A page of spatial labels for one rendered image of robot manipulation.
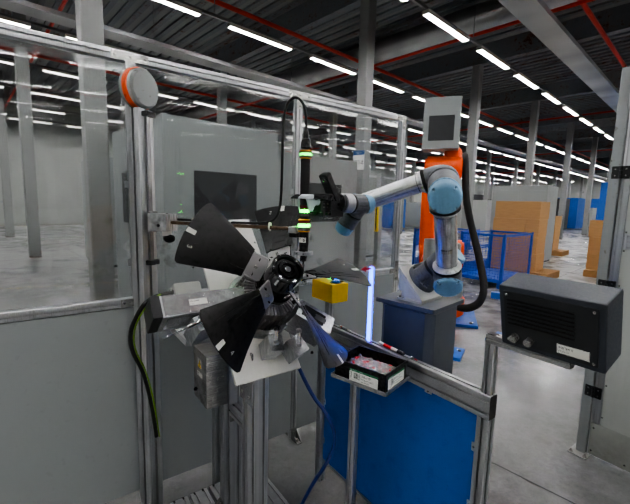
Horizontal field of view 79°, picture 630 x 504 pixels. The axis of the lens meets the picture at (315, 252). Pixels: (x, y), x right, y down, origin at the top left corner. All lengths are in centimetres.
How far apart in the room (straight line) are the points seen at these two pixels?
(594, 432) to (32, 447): 287
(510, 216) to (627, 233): 666
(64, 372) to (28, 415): 20
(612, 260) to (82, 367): 272
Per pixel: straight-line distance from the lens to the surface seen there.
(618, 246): 266
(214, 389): 166
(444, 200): 143
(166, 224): 163
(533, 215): 903
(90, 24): 567
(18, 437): 207
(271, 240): 144
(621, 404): 283
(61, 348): 193
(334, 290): 177
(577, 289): 119
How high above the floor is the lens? 144
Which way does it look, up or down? 7 degrees down
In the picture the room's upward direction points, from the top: 1 degrees clockwise
